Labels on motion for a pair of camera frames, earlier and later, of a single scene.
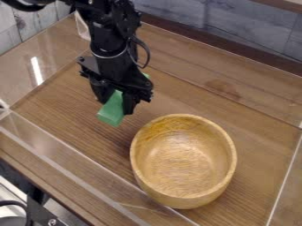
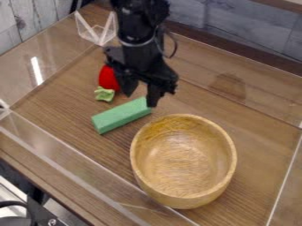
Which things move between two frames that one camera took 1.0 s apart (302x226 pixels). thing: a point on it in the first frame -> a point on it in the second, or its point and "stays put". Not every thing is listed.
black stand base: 39,215 stays put
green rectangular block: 112,111 -> 121,114
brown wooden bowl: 184,159 stays put
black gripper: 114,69 -> 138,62
